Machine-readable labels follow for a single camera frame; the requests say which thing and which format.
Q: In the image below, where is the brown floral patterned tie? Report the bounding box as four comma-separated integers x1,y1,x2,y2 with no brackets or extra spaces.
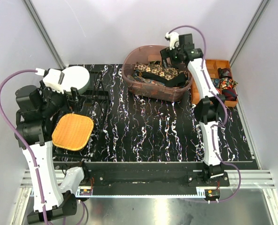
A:
134,62,185,80

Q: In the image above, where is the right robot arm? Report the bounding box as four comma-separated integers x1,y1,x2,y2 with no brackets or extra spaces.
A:
160,47,227,186

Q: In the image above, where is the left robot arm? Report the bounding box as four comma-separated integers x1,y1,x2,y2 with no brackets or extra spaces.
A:
15,85,90,225

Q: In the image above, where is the black tie in tub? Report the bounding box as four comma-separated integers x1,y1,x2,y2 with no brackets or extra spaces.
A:
137,72,188,88

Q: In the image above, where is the white round container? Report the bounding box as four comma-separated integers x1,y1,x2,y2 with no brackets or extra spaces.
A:
61,66,90,94

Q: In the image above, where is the brown translucent plastic tub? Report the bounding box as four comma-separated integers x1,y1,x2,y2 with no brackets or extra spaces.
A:
122,45,193,102

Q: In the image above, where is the orange woven bamboo tray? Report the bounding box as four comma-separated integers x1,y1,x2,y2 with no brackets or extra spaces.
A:
52,113,94,151

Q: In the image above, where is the colourful patterned tie in tub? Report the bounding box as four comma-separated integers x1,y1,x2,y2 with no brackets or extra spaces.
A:
127,61,169,86

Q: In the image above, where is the orange wooden divided tray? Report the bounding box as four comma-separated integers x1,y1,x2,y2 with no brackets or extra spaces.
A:
191,60,233,105

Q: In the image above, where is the blue patterned rolled tie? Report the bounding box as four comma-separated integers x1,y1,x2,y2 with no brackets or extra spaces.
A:
211,78,220,89

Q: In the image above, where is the dark maroon rolled tie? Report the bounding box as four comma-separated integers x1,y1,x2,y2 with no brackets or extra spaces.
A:
218,68,232,79

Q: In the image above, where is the red floral rolled tie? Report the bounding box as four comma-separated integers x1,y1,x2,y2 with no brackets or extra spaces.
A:
220,78,238,90

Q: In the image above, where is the maroon striped rolled tie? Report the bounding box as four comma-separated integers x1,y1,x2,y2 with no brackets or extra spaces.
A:
221,88,238,101

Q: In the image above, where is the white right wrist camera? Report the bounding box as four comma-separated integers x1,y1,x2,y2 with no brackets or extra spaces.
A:
165,32,179,50

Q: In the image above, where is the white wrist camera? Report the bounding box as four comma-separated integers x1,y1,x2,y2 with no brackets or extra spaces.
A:
165,32,179,50
35,68,64,94

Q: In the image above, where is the black wire dish rack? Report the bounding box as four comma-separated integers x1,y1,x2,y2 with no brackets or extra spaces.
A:
39,68,110,118

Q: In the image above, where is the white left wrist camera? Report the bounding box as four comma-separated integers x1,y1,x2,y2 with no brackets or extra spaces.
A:
35,68,64,94

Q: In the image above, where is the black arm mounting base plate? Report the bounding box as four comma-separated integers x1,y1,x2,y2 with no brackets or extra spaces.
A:
86,162,230,188

